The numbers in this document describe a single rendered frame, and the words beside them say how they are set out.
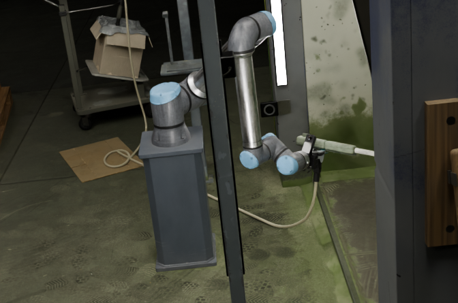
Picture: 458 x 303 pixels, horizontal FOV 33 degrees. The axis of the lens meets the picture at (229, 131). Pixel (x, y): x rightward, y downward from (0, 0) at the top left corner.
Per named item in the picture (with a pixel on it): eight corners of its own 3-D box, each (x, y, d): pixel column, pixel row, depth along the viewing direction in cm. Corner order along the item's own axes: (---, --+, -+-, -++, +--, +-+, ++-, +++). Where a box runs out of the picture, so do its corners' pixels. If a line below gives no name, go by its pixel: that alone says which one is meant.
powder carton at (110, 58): (83, 57, 618) (90, 8, 607) (135, 65, 632) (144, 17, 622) (91, 75, 570) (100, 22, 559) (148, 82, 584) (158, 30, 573)
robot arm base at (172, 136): (150, 149, 372) (148, 129, 368) (153, 134, 389) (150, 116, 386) (190, 145, 372) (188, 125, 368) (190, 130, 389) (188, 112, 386)
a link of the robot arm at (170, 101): (146, 123, 377) (141, 88, 370) (171, 112, 388) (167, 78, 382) (168, 129, 367) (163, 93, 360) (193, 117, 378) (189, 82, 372)
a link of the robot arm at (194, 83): (164, 93, 387) (245, 8, 332) (189, 83, 399) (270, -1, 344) (181, 119, 385) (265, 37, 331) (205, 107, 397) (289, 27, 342)
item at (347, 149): (292, 177, 390) (296, 133, 385) (296, 176, 394) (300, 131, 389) (384, 197, 364) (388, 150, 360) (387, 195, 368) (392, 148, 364)
